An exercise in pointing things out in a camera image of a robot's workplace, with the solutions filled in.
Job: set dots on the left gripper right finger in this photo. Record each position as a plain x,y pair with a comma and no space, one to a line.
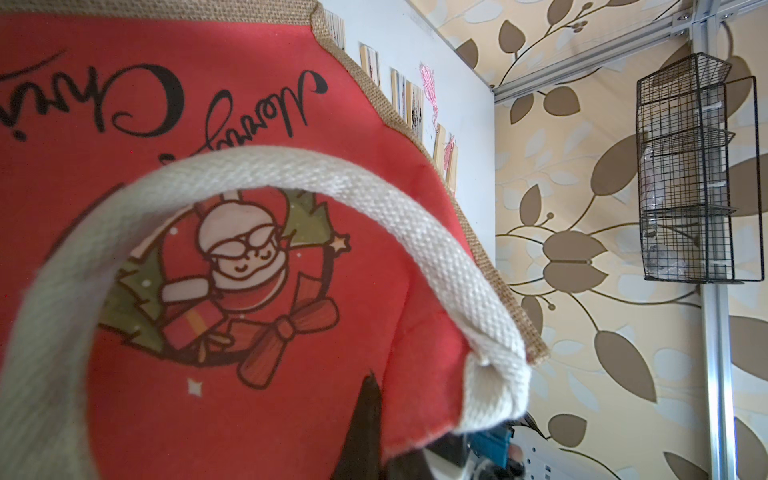
412,465

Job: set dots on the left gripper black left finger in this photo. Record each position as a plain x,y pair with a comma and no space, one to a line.
360,457

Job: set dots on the folding fan plain wood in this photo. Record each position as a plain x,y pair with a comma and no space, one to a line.
370,63

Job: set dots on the folding fan black print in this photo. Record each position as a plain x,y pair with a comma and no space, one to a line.
336,28

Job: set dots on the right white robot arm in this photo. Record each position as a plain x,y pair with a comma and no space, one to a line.
508,451

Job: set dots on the right black wire basket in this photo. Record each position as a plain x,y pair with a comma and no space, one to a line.
690,192

